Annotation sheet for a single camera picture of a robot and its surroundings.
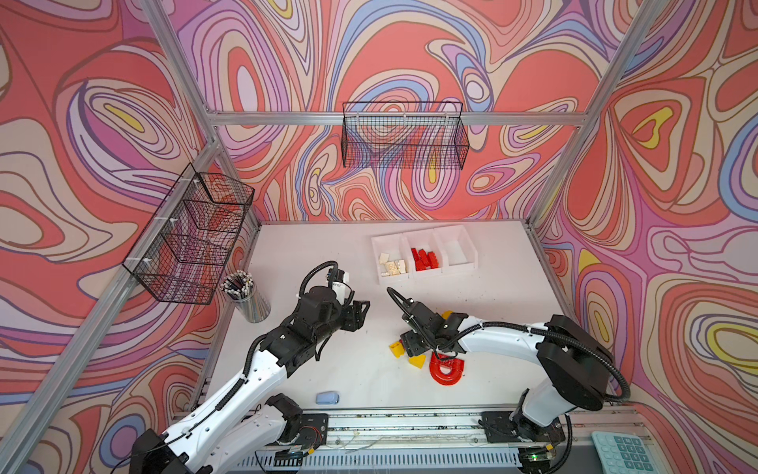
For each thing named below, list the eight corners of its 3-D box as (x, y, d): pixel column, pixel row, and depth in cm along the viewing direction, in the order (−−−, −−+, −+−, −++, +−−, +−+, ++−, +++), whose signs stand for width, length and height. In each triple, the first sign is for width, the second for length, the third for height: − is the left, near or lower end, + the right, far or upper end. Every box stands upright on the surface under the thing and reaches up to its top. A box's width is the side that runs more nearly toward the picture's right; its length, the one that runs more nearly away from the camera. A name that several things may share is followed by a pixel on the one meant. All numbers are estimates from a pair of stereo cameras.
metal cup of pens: (240, 311, 95) (217, 283, 82) (258, 295, 99) (240, 267, 86) (257, 327, 91) (237, 301, 79) (276, 310, 95) (260, 283, 82)
